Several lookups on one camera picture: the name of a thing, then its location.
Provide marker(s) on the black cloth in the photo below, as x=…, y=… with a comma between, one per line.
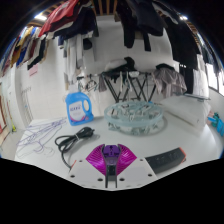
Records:
x=130, y=63

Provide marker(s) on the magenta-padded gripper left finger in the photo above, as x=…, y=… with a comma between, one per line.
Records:
x=95, y=160

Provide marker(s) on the grey shirt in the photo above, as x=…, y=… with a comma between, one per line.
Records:
x=170, y=81

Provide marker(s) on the row of hanging clothes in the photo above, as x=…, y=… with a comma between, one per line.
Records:
x=73, y=16

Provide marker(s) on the white pillow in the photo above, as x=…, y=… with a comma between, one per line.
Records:
x=186, y=111

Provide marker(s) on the round pale green peg hanger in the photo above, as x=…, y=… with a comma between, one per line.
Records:
x=133, y=116

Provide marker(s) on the white folded cloth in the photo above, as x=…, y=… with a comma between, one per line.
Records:
x=115, y=65

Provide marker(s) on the black power strip orange ends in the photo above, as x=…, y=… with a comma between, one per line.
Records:
x=163, y=160

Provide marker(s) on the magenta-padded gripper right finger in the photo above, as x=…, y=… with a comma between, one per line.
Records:
x=126, y=160

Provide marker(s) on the blue bucket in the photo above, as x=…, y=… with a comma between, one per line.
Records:
x=220, y=128

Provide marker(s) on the barred window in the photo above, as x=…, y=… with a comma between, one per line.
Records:
x=213, y=80

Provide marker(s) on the teal bucket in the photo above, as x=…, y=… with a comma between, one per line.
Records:
x=214, y=120

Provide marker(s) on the blue detergent bottle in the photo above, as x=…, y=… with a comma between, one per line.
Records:
x=78, y=110

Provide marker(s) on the green clothes hanger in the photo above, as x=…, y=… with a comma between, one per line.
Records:
x=196, y=96

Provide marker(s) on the pink wall notice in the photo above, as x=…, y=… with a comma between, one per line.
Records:
x=33, y=70

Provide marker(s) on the black folding drying rack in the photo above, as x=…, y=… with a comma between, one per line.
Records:
x=113, y=85

